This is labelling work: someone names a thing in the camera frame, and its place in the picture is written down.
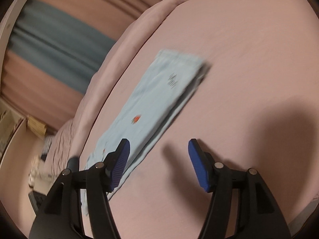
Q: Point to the light blue strawberry pants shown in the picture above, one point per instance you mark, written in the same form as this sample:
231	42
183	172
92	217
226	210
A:
154	97

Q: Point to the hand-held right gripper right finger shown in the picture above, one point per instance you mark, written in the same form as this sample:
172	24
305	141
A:
199	169

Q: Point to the pink duvet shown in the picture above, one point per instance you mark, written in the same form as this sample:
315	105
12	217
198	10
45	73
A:
124	42

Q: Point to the pink curtain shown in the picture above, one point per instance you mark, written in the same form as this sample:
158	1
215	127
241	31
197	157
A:
37	92
94	2

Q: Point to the white plush toys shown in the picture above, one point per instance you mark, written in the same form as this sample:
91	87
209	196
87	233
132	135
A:
35	178

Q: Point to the small plaid pillow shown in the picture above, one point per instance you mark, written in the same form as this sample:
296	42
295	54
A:
48	144

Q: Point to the cream bedside shelf unit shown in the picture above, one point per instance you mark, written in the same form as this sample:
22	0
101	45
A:
15	159

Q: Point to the blue-grey curtain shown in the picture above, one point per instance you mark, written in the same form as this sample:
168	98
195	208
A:
57	42

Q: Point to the yellow fringed cloth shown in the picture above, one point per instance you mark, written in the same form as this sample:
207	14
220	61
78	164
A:
37	127

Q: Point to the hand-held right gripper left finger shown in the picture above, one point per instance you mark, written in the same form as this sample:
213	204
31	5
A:
120	166

